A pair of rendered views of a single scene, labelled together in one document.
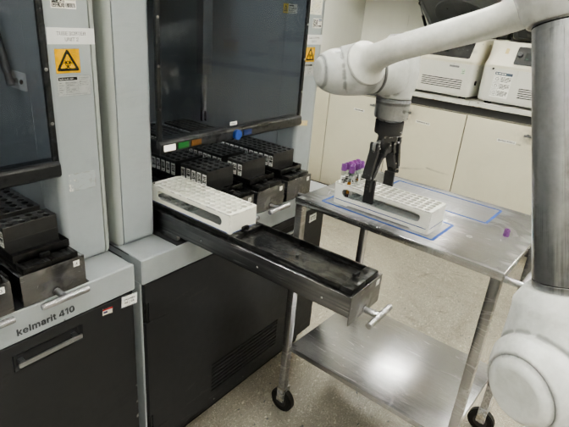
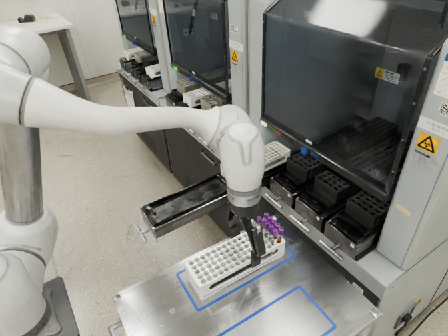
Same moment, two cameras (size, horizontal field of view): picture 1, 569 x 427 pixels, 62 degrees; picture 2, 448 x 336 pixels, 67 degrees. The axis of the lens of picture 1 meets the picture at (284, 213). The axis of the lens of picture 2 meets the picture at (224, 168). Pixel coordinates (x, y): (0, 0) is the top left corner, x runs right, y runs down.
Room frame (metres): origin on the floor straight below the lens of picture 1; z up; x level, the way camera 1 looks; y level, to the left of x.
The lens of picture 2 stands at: (1.50, -0.89, 1.68)
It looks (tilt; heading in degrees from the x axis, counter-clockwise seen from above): 37 degrees down; 114
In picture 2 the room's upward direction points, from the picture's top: 4 degrees counter-clockwise
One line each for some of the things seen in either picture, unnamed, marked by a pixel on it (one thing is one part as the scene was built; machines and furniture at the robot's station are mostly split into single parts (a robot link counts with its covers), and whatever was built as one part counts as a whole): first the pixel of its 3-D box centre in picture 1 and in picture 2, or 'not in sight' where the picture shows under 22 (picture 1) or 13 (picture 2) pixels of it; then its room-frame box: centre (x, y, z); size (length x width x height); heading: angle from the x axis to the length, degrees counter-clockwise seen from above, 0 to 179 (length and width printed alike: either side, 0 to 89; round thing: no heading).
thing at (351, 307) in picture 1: (252, 246); (221, 189); (1.06, 0.07, 0.78); 0.73 x 0.14 x 0.09; 54
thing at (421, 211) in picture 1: (387, 202); (236, 258); (1.25, -0.28, 0.85); 0.30 x 0.10 x 0.06; 52
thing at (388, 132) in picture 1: (387, 136); (244, 210); (1.27, -0.26, 1.03); 0.08 x 0.07 x 0.09; 142
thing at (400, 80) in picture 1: (394, 66); (242, 153); (1.27, -0.25, 1.21); 0.13 x 0.11 x 0.16; 119
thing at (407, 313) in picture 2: not in sight; (407, 317); (1.87, 0.07, 0.29); 0.11 x 0.03 x 0.10; 54
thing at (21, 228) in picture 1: (30, 232); not in sight; (0.89, 0.53, 0.85); 0.12 x 0.02 x 0.06; 145
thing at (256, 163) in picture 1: (251, 167); (327, 189); (1.46, 0.12, 0.85); 0.12 x 0.02 x 0.06; 144
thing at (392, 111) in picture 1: (391, 108); (243, 190); (1.27, -0.26, 1.11); 0.09 x 0.09 x 0.06
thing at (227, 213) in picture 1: (201, 204); (256, 163); (1.16, 0.22, 0.83); 0.30 x 0.10 x 0.06; 54
